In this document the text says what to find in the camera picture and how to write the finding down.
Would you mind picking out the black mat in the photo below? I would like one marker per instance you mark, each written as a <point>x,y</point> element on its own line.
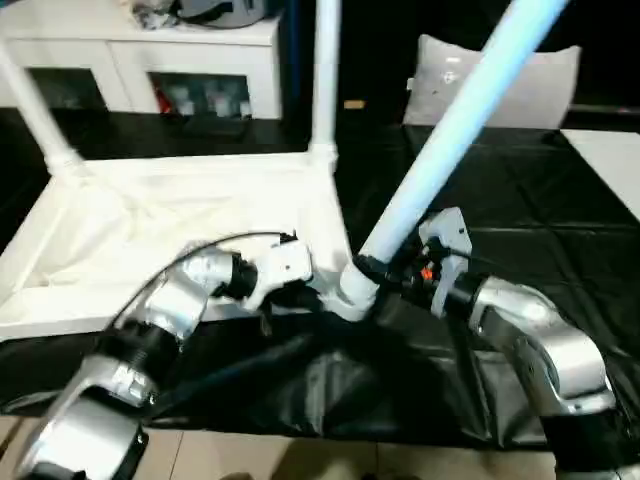
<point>500,225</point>

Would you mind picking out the white flat board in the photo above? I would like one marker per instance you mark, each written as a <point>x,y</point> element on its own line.
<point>615,160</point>

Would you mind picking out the white plastic table top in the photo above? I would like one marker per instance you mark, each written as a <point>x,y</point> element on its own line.
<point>150,200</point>

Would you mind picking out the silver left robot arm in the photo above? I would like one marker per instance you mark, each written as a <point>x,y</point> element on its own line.
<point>175,300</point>

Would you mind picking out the black case with gold label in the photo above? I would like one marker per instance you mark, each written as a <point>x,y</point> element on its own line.
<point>380,60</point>

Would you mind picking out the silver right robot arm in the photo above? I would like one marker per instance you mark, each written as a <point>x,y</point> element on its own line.
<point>565,350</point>

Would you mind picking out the white glass-door cabinet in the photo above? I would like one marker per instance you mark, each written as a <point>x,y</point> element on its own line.
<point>65,55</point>

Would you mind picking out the grey pillow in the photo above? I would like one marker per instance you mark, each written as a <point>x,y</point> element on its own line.
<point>540,90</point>

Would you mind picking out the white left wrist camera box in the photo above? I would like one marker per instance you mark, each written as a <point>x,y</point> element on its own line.
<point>285,262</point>

